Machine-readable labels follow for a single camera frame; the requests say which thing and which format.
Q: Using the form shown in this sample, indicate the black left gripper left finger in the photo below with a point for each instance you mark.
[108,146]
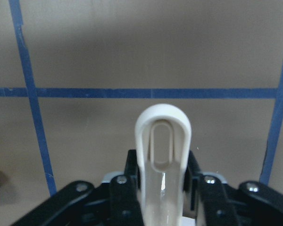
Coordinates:
[125,208]

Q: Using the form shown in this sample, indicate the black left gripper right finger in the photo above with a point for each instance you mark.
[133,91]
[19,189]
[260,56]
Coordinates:
[208,198]

